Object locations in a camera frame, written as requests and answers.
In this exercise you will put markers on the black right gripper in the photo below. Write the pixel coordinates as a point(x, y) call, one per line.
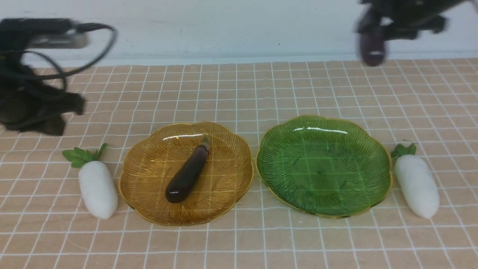
point(404, 19)

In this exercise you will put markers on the purple eggplant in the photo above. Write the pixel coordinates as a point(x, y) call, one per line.
point(371, 47)
point(183, 182)

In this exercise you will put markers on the white radish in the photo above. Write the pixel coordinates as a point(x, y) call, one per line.
point(415, 179)
point(95, 181)

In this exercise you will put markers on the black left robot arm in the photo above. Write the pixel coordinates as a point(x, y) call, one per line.
point(28, 104)

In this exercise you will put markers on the checkered beige tablecloth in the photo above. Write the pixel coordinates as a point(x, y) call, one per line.
point(45, 225)

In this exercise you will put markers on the green glass plate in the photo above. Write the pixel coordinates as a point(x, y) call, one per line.
point(327, 167)

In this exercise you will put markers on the amber glass plate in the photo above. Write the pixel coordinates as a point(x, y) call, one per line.
point(151, 164)

